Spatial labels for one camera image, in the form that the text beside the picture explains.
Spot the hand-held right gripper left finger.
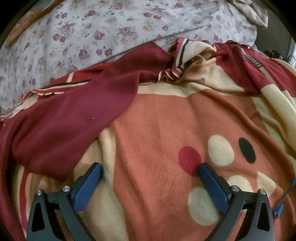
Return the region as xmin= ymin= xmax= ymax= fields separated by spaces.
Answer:
xmin=26 ymin=162 xmax=103 ymax=241

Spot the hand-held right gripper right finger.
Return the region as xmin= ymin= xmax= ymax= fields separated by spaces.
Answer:
xmin=198 ymin=162 xmax=275 ymax=241

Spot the maroon garment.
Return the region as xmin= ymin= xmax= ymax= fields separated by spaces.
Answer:
xmin=0 ymin=42 xmax=171 ymax=182

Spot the printed fleece blanket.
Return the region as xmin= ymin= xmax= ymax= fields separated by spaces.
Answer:
xmin=0 ymin=37 xmax=296 ymax=241

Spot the floral bedsheet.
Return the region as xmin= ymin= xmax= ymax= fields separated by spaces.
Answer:
xmin=0 ymin=0 xmax=258 ymax=114

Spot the beige quilted cloth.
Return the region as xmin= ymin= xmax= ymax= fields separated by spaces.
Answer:
xmin=228 ymin=0 xmax=269 ymax=29

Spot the blue cable connector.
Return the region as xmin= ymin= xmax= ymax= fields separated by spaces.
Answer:
xmin=273 ymin=176 xmax=296 ymax=219

